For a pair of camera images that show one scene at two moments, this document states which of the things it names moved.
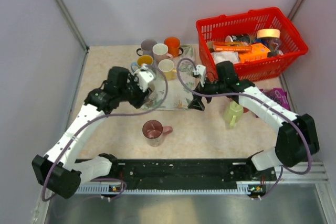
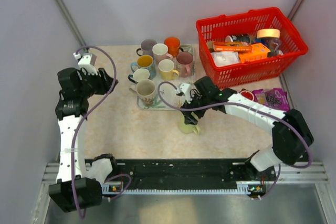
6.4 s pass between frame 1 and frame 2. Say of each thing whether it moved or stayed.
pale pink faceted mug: stayed
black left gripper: moved
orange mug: stayed
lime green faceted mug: moved
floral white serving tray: stayed
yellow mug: stayed
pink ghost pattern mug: moved
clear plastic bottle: stayed
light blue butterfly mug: stayed
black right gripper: moved
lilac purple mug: stayed
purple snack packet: stayed
